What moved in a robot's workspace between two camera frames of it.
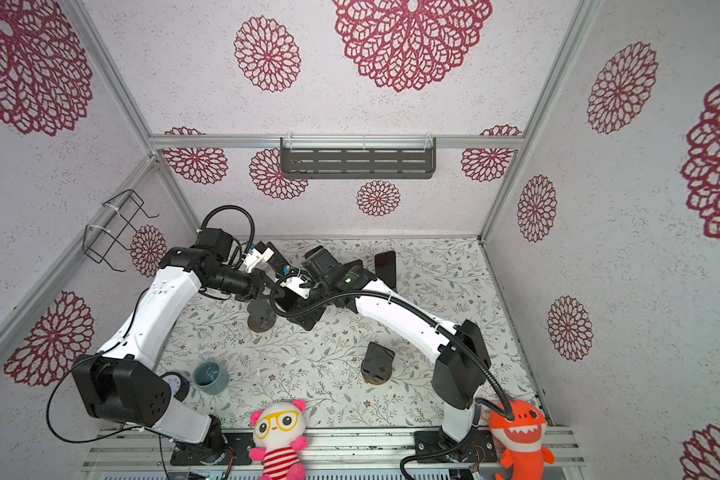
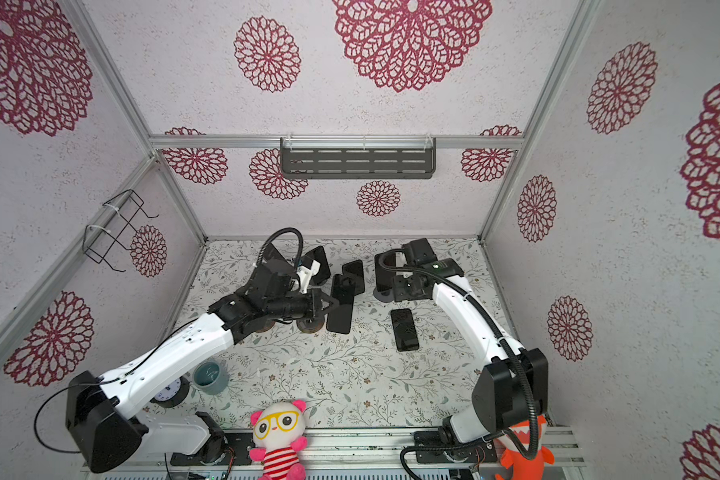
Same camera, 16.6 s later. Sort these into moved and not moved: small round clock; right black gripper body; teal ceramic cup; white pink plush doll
Moved: right black gripper body
Not moved: white pink plush doll; teal ceramic cup; small round clock
